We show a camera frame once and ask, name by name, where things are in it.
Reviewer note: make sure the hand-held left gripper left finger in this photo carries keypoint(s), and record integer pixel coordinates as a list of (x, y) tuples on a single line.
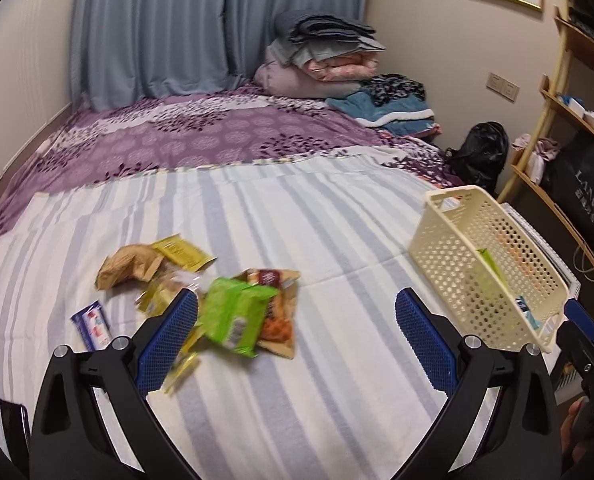
[(169, 340)]

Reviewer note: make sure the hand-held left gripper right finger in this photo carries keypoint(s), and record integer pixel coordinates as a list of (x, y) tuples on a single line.
[(422, 340)]

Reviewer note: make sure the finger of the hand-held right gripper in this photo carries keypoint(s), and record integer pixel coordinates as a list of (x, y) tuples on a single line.
[(574, 311)]

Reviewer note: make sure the large yellow snack packet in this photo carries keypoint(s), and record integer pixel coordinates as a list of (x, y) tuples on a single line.
[(182, 370)]

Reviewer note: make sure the cream perforated plastic basket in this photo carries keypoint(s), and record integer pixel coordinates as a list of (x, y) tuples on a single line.
[(457, 270)]

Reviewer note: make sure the orange chip packet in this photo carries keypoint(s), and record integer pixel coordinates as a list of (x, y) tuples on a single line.
[(277, 330)]

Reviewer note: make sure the person's right hand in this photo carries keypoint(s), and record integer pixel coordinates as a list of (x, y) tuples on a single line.
[(571, 427)]

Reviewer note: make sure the small blue snack packet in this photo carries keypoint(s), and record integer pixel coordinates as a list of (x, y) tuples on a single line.
[(527, 312)]

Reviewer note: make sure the blue and white snack packet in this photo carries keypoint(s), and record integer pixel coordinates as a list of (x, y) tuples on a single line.
[(93, 327)]

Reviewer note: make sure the brown crumpled snack packet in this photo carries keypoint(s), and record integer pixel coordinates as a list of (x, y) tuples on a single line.
[(127, 265)]

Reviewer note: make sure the small yellow snack packet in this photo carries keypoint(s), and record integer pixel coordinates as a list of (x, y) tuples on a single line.
[(184, 252)]

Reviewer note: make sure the slim green snack packet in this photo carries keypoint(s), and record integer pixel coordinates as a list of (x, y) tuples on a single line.
[(492, 272)]

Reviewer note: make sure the black shopping bag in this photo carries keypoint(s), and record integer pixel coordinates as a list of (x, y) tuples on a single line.
[(582, 180)]

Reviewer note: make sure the pink cloth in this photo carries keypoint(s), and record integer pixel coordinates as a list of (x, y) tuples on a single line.
[(537, 152)]

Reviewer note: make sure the striped white blanket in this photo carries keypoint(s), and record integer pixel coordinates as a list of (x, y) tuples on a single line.
[(297, 220)]

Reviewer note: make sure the purple floral bedsheet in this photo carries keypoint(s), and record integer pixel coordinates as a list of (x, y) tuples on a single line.
[(187, 130)]

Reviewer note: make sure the blue fleece garment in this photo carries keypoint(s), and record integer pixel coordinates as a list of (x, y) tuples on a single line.
[(387, 112)]

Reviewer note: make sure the bamboo shelf rack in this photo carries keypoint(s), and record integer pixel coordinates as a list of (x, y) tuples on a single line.
[(562, 75)]

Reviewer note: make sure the leopard print cloth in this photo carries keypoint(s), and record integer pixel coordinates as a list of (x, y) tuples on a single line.
[(392, 87)]

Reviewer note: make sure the pink floral quilt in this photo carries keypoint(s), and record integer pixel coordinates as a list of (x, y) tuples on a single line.
[(342, 69)]

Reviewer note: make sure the lilac folded quilt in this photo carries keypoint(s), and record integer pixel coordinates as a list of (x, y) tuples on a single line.
[(287, 82)]

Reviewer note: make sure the light grey folded blanket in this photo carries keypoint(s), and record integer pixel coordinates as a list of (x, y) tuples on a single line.
[(287, 55)]

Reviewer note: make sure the blue-grey curtain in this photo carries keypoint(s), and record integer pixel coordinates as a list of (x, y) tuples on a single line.
[(177, 25)]

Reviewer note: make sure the white wardrobe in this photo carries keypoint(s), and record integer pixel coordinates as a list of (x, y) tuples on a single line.
[(22, 60)]

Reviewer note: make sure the dark grey folded blanket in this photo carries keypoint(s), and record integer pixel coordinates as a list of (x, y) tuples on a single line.
[(327, 27)]

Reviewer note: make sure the beige wall socket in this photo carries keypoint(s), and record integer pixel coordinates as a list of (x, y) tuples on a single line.
[(494, 82), (511, 91)]

